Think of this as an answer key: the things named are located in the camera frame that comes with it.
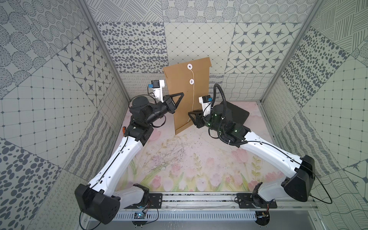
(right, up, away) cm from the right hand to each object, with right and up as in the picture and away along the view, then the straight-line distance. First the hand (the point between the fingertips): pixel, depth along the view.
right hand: (191, 114), depth 72 cm
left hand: (-1, +8, -13) cm, 15 cm away
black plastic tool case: (+36, -1, +33) cm, 49 cm away
